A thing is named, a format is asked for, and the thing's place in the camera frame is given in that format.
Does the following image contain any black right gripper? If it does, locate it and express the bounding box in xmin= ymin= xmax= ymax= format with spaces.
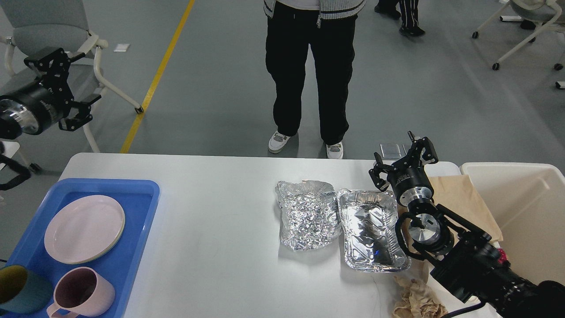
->
xmin=369 ymin=131 xmax=439 ymax=207

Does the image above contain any white chair on right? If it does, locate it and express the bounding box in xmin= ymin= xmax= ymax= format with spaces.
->
xmin=472 ymin=0 xmax=565 ymax=71

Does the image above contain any pink plate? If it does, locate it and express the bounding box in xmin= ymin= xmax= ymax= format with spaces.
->
xmin=44 ymin=195 xmax=126 ymax=265

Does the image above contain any clear floor plate left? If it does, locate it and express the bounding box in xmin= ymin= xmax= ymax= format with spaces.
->
xmin=380 ymin=143 xmax=404 ymax=160

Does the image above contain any brown paper bag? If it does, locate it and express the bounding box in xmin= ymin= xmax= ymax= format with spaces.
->
xmin=397 ymin=175 xmax=504 ymax=261

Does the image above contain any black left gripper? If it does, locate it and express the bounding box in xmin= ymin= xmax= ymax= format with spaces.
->
xmin=0 ymin=48 xmax=102 ymax=136

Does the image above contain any person in black trousers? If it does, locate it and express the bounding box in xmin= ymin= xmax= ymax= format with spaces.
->
xmin=263 ymin=0 xmax=368 ymax=160

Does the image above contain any grey office chair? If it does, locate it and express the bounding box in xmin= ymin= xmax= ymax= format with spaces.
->
xmin=1 ymin=0 xmax=144 ymax=153

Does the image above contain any crumpled aluminium foil sheet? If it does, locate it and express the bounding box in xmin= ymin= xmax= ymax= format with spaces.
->
xmin=275 ymin=180 xmax=342 ymax=251

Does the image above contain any yellow plate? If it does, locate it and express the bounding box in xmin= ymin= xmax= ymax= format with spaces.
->
xmin=83 ymin=217 xmax=126 ymax=262

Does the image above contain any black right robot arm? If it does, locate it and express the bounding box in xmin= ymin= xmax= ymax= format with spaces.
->
xmin=369 ymin=132 xmax=565 ymax=318

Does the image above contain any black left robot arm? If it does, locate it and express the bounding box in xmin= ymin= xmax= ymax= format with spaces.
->
xmin=1 ymin=48 xmax=101 ymax=191

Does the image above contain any red crushed can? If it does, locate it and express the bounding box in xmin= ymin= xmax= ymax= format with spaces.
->
xmin=497 ymin=248 xmax=509 ymax=265

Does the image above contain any beige plastic bin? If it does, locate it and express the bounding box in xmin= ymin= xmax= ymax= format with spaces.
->
xmin=460 ymin=163 xmax=565 ymax=284

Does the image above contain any aluminium foil tray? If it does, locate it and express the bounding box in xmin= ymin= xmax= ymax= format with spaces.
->
xmin=336 ymin=189 xmax=411 ymax=273

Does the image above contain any crumpled brown paper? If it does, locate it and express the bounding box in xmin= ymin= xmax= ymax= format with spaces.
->
xmin=392 ymin=276 xmax=448 ymax=318

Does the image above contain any white side table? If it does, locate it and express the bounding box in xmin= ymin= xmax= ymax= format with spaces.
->
xmin=0 ymin=141 xmax=20 ymax=159

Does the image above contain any blue plastic tray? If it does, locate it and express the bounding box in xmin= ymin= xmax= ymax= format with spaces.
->
xmin=7 ymin=178 xmax=160 ymax=318

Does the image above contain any pink mug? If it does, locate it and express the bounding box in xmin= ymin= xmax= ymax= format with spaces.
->
xmin=46 ymin=266 xmax=116 ymax=318

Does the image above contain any blue yellow cup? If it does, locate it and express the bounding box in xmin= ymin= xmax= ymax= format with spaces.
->
xmin=0 ymin=265 xmax=54 ymax=316

